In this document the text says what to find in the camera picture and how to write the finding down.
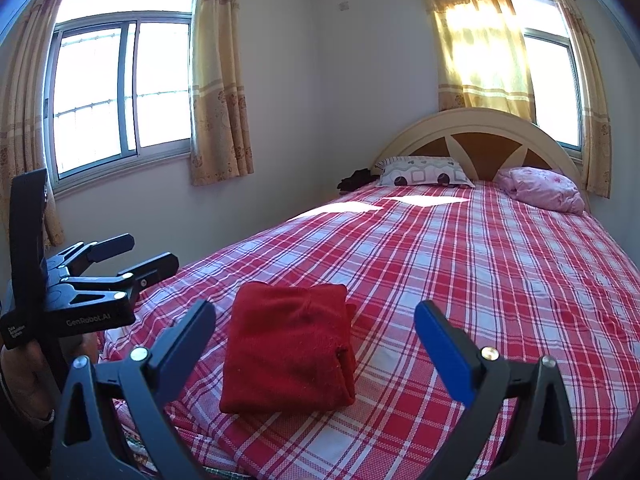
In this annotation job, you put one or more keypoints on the yellow patterned curtain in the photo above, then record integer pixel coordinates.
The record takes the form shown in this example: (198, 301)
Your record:
(475, 50)
(20, 135)
(590, 110)
(220, 85)

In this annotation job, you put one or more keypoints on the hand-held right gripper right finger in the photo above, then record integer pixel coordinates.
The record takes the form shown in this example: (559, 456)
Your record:
(442, 350)

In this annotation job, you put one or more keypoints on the red plaid bed sheet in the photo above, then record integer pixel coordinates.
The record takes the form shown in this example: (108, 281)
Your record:
(475, 270)

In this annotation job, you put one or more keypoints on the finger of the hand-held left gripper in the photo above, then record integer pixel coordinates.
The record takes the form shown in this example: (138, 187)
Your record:
(110, 247)
(150, 270)

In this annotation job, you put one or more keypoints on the person's left hand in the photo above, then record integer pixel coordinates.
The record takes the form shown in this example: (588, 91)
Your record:
(25, 380)

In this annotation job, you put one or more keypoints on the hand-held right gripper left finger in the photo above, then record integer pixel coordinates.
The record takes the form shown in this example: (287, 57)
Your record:
(200, 325)

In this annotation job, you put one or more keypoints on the white patterned pillow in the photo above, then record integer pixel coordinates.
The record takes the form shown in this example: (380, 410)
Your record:
(420, 172)

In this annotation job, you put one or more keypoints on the sliding glass window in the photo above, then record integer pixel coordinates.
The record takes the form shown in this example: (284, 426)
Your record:
(550, 90)
(90, 100)

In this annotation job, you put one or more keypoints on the red knitted sweater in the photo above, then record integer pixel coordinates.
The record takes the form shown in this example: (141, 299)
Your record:
(285, 350)

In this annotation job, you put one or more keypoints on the cream wooden headboard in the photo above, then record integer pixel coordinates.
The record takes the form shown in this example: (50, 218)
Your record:
(415, 135)

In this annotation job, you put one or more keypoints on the pink floral pillow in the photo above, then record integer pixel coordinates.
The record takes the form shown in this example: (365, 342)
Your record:
(545, 187)

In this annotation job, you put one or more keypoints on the dark cloth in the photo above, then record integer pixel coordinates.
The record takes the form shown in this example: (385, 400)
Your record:
(357, 180)

